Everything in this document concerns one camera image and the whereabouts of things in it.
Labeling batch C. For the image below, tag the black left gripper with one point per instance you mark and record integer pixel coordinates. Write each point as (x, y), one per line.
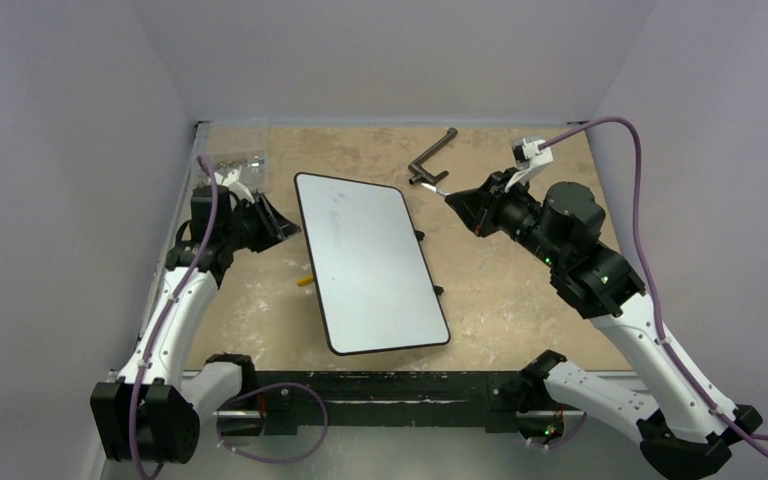
(274, 227)

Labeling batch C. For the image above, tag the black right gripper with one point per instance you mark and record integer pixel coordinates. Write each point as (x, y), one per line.
(490, 207)

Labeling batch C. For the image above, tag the white board marker pen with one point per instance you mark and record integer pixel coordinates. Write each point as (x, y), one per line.
(434, 189)

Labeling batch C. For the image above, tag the white whiteboard black frame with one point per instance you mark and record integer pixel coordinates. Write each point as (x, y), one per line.
(374, 286)

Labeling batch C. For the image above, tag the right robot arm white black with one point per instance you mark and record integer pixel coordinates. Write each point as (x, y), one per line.
(683, 425)

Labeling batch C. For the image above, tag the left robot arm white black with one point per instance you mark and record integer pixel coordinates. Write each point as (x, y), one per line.
(178, 324)

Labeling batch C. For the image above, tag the clear plastic screw box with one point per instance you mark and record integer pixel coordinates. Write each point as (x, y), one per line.
(243, 172)

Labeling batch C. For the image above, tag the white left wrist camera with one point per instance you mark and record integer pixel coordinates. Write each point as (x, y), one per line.
(232, 179)

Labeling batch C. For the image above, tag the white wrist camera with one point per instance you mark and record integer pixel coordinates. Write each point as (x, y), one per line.
(531, 158)
(232, 179)

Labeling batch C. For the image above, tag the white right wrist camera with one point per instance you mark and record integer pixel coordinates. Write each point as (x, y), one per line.
(531, 158)

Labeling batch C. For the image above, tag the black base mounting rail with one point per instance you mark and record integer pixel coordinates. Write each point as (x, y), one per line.
(491, 401)

